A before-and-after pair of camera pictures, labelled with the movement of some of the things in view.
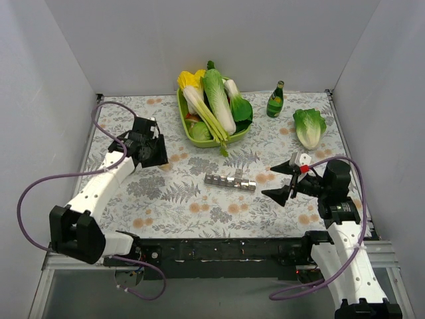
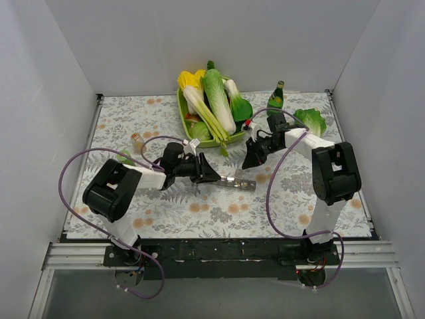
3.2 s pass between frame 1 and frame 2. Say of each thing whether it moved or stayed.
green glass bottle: stayed
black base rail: stayed
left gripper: moved
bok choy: stayed
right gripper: moved
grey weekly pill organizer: stayed
